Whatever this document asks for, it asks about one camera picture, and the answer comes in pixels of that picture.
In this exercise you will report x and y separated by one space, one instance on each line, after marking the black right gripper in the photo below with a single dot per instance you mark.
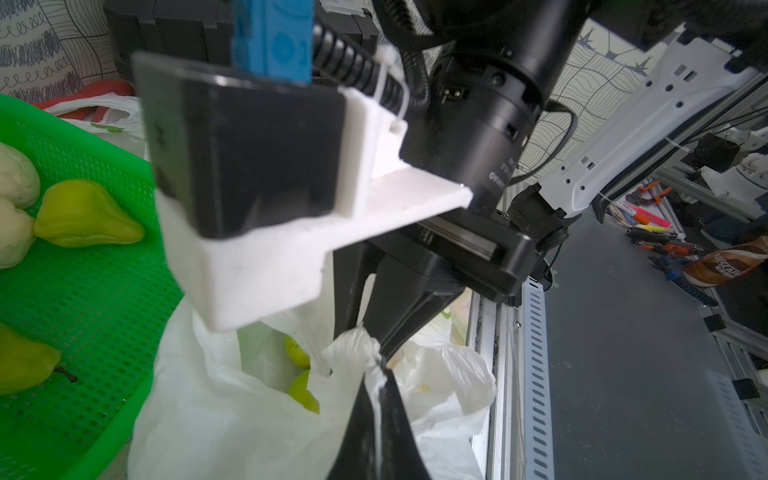
472 132

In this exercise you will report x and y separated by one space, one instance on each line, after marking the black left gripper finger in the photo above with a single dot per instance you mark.
378 442

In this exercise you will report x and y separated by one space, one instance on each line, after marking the white plastic bag lemon print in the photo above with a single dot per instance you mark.
219 407

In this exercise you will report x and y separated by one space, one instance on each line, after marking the black toolbox yellow latch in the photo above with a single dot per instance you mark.
287 40

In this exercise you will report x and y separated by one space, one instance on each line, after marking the green plastic basket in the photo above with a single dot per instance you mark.
103 307

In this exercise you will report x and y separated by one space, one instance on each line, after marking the green pear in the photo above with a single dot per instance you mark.
80 213

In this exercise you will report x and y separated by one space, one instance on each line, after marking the red plastic bag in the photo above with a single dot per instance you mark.
90 113

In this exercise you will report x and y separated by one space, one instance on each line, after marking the yellow-green small pear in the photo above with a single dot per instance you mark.
27 363

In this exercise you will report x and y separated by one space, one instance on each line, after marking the pale beige pear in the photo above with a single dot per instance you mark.
20 182

